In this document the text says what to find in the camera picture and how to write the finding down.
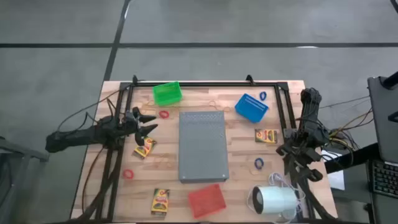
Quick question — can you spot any grey perforated metal riser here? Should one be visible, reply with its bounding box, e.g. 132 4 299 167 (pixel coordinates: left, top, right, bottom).
178 111 230 184

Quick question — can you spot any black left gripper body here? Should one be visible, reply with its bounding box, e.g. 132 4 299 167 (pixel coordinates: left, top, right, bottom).
124 106 146 147

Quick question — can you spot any green plastic basket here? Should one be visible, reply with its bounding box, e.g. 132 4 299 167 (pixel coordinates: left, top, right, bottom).
152 81 183 106

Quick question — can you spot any black aluminium table frame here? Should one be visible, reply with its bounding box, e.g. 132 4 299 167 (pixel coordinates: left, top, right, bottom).
79 80 335 224

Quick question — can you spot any white cylindrical device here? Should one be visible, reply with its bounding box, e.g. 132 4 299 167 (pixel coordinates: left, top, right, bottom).
251 185 299 222

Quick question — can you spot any blue plastic basket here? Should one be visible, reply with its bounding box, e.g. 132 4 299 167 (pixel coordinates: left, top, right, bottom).
234 93 269 123

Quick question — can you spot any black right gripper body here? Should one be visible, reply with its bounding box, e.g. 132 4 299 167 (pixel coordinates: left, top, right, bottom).
275 139 323 163

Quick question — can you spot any brown cable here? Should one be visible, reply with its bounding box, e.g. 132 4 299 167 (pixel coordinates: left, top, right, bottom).
81 146 105 214

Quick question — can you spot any red plastic basket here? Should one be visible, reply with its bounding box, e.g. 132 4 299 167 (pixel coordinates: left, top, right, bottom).
187 183 227 219

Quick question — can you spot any white paper sheet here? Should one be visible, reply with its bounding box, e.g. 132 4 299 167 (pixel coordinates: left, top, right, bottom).
321 149 346 191

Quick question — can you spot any multicolour cable bundle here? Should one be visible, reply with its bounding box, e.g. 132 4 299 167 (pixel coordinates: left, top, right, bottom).
318 95 374 162

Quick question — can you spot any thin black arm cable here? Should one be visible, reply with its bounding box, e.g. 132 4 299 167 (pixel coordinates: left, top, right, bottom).
57 88 131 131

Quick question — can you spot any yellow green crayon box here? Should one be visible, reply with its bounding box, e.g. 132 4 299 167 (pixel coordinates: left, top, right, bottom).
132 136 158 160
150 188 170 217
254 129 278 144

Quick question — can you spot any white cable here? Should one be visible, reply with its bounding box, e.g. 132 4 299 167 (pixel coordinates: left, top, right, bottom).
246 172 307 224

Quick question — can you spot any black desk bar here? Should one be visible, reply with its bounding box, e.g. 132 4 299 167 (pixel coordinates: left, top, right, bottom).
325 142 379 174

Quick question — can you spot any grey metal stand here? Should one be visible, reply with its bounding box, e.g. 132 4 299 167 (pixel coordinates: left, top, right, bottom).
0 136 50 224

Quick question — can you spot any black keyboard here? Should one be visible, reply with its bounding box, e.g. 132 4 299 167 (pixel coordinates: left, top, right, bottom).
371 159 398 199

